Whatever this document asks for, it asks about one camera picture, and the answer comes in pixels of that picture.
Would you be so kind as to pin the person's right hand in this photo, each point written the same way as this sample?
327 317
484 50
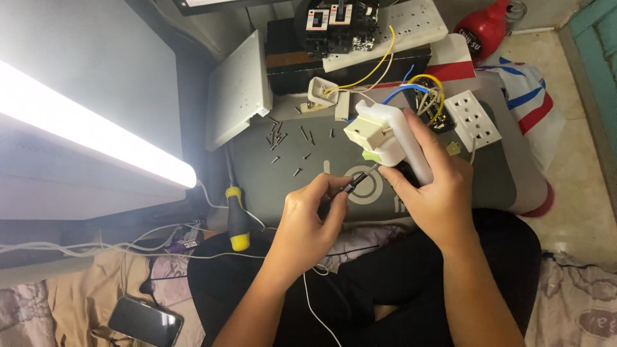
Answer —
434 193

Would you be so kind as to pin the person's left hand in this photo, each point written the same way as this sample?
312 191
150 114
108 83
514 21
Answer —
301 229

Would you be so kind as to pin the white plastic electrical box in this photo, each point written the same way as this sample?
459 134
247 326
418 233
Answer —
400 139

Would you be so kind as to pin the small black screwdriver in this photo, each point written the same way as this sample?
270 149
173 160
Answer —
354 181

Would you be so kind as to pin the small yellow green clip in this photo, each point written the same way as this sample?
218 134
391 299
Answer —
453 148

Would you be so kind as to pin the grey lap desk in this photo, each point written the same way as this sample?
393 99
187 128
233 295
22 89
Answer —
337 164

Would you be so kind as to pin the white multi outlet socket plate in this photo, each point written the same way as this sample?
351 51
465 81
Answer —
471 119

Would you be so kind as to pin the scattered pile of metal screws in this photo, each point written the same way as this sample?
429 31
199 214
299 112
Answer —
289 139

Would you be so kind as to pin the person's black trousers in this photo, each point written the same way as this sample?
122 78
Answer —
376 289

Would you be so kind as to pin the small purple box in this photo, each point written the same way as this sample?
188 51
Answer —
185 241

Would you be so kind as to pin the small white rectangular block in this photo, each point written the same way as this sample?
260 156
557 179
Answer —
342 106

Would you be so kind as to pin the white red blue plastic bag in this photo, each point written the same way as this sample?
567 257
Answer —
525 101

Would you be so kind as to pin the small white socket part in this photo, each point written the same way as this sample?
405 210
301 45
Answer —
322 91

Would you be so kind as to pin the white square cover plate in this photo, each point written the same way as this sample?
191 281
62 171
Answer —
238 94

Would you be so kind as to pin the black wooden box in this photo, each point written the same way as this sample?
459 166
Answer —
299 62

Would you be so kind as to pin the white perforated mounting board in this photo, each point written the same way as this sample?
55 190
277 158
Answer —
400 26

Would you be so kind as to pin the red plastic bottle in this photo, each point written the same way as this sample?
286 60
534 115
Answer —
484 29

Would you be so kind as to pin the black smartphone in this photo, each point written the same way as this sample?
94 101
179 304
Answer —
145 322

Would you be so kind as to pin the patterned pink blanket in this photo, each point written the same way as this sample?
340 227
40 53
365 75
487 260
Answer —
573 308

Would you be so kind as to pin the black circuit breaker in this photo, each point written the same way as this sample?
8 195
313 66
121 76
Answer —
318 29
344 24

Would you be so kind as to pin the fluorescent tube lamp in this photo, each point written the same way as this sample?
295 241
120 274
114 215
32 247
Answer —
96 130

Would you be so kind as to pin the cream switch module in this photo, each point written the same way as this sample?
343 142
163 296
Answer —
365 131

